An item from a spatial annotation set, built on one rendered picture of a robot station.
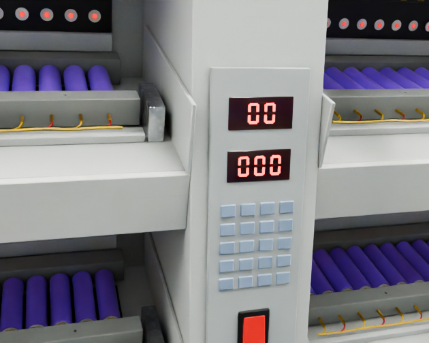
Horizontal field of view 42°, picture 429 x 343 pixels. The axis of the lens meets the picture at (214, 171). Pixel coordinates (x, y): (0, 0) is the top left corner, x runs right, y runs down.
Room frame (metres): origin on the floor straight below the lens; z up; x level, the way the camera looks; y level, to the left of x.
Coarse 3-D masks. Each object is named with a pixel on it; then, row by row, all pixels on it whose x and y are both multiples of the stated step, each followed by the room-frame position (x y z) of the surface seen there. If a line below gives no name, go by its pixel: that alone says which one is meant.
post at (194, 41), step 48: (144, 0) 0.54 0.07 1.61; (192, 0) 0.36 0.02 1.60; (240, 0) 0.37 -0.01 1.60; (288, 0) 0.38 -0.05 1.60; (192, 48) 0.36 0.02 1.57; (240, 48) 0.37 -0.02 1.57; (288, 48) 0.38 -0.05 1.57; (192, 96) 0.36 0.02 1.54; (192, 192) 0.36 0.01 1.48; (144, 240) 0.55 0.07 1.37; (192, 240) 0.36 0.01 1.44; (192, 288) 0.36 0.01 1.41; (192, 336) 0.36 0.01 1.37
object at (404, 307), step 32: (320, 224) 0.58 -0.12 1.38; (352, 224) 0.60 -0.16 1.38; (384, 224) 0.61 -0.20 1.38; (416, 224) 0.62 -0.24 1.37; (320, 256) 0.55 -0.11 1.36; (352, 256) 0.56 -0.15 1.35; (384, 256) 0.56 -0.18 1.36; (416, 256) 0.56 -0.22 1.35; (320, 288) 0.50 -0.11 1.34; (352, 288) 0.51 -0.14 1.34; (384, 288) 0.50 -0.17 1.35; (416, 288) 0.51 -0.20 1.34; (320, 320) 0.47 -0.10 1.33; (352, 320) 0.49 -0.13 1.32; (384, 320) 0.48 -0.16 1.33; (416, 320) 0.48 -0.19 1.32
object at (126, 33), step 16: (112, 0) 0.55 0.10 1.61; (128, 0) 0.55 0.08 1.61; (112, 16) 0.55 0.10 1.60; (128, 16) 0.55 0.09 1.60; (112, 32) 0.55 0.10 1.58; (128, 32) 0.55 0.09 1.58; (112, 48) 0.55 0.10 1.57; (128, 48) 0.55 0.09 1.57; (128, 64) 0.55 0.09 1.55; (400, 224) 0.64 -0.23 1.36; (128, 240) 0.55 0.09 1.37; (16, 256) 0.52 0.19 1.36; (128, 256) 0.55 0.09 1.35
